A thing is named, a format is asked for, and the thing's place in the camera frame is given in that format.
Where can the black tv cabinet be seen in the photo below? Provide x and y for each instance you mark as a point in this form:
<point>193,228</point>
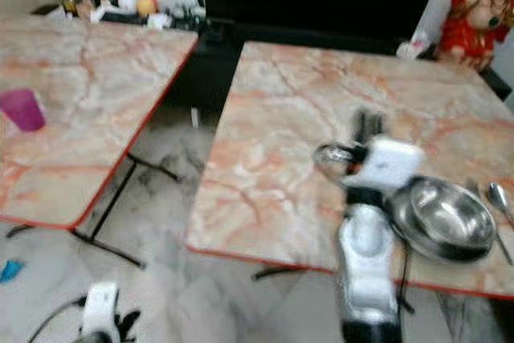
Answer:
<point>209,78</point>

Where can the small steel cup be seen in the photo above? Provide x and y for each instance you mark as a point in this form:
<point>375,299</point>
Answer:
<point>328,160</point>

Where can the white paper card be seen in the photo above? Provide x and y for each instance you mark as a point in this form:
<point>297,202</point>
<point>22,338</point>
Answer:
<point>159,20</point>

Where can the red plush doll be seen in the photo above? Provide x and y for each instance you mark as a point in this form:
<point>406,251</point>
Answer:
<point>462,34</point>

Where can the steel spoon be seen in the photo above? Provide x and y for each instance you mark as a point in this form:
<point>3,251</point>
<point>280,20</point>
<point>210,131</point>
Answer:
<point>499,196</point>

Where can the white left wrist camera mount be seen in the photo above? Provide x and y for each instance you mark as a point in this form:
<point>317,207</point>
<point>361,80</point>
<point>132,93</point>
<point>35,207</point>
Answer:
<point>103,307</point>

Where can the small white figurine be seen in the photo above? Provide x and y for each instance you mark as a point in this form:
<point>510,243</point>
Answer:
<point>412,44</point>

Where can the white toy ball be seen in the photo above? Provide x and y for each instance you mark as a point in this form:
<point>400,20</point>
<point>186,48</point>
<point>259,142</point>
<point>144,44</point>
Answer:
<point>128,2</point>

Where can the marble top folding table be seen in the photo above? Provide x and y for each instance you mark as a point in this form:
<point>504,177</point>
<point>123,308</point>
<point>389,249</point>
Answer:
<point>289,150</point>
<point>96,94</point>

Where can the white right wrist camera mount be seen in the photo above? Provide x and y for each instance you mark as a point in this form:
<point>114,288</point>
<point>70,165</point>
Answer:
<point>389,162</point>

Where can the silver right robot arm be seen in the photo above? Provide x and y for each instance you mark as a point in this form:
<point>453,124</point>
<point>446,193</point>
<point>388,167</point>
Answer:
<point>365,271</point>

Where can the orange toy ball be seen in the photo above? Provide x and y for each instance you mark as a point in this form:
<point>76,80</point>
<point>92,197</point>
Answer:
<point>147,5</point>

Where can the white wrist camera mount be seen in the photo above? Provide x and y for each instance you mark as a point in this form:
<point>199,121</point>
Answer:
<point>389,162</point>
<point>103,307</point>

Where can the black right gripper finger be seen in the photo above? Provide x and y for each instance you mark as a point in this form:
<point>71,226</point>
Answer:
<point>375,128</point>
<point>361,130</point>

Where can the purple plastic cup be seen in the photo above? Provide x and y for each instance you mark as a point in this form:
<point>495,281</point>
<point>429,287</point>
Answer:
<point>22,110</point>

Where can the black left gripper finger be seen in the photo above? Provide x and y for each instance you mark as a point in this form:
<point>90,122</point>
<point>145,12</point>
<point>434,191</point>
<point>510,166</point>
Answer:
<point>135,325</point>
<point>124,327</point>

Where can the large steel bowl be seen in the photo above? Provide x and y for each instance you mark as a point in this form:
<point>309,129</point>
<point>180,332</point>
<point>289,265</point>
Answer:
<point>442,218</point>

